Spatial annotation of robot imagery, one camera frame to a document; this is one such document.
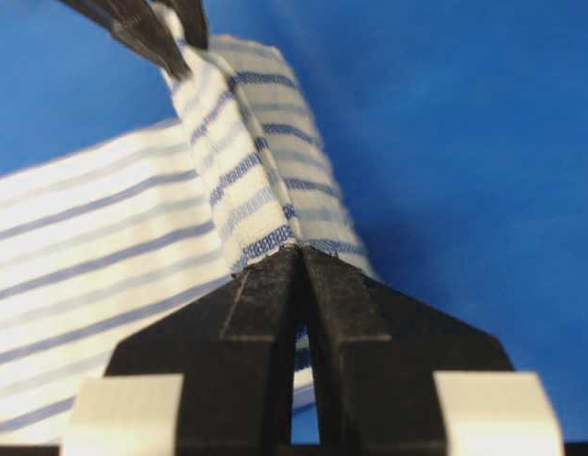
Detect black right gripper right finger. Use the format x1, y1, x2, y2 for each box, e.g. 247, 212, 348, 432
300, 245, 560, 447

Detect blue tablecloth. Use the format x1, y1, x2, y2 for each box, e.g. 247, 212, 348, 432
0, 0, 588, 447

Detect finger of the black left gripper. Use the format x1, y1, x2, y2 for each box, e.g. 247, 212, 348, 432
167, 0, 209, 50
62, 0, 191, 80

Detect blue white striped towel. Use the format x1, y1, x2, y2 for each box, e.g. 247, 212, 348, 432
0, 2, 373, 455

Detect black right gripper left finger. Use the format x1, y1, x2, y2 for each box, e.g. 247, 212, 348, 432
69, 247, 302, 447

